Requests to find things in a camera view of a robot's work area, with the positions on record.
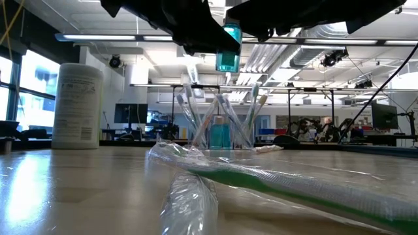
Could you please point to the black ceiling camera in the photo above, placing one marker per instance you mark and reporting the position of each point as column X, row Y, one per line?
column 333, row 58
column 115, row 61

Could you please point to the black background workstation frame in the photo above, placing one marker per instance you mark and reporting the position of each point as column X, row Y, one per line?
column 196, row 86

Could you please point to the blue toothbrush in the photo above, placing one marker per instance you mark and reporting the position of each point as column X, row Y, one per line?
column 186, row 112
column 192, row 104

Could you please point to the black background robot arm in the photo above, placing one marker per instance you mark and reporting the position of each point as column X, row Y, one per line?
column 305, row 125
column 344, row 127

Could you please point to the black monitor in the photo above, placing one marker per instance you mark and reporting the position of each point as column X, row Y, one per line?
column 385, row 115
column 130, row 113

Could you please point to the blue storage bin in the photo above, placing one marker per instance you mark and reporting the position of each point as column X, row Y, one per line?
column 266, row 131

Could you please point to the small blue mouthwash bottle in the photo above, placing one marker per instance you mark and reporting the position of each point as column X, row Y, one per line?
column 216, row 135
column 228, row 62
column 228, row 135

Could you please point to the white wipes canister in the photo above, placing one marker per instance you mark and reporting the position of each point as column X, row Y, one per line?
column 76, row 107

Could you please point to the clear acrylic organizer holder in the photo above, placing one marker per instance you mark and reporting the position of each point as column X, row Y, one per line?
column 238, row 143

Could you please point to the orange toothbrush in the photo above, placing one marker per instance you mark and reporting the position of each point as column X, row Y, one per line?
column 269, row 149

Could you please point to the silver ceiling duct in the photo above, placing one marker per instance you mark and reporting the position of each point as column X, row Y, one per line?
column 310, row 52

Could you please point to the red storage bin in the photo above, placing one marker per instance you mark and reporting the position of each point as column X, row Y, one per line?
column 280, row 131

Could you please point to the red toothbrush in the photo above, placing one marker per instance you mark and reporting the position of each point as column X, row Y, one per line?
column 259, row 106

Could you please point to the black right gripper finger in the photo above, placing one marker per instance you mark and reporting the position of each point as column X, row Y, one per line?
column 261, row 23

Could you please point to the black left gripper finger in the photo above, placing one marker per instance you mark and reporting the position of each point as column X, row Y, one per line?
column 209, row 39

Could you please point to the large window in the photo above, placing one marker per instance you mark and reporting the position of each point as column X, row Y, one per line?
column 36, row 81

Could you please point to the pink toothbrush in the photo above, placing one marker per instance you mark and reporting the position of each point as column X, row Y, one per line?
column 205, row 122

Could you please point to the long ceiling light bar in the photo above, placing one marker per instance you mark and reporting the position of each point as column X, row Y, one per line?
column 98, row 37

